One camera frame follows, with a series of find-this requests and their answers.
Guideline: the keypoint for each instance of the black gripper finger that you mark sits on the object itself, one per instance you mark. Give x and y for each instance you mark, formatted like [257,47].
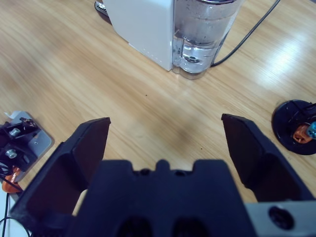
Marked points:
[56,177]
[261,168]

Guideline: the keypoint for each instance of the orange coffee capsule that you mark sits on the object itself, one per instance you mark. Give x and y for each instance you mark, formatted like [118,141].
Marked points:
[301,134]

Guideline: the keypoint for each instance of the blue coffee capsule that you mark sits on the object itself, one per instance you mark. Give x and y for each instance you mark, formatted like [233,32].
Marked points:
[312,130]

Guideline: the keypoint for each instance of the white capsule coffee machine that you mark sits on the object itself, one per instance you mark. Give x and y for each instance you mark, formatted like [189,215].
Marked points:
[143,27]

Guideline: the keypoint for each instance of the white paper tag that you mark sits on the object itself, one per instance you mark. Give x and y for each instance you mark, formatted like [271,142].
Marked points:
[10,114]

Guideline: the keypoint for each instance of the clear water tank dark lid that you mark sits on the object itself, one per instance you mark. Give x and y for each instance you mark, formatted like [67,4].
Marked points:
[202,37]

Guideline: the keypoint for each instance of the metal grate drip tray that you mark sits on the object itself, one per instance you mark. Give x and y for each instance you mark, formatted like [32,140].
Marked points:
[101,8]

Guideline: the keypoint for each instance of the white mount block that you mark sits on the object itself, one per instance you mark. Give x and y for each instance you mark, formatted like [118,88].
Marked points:
[34,140]

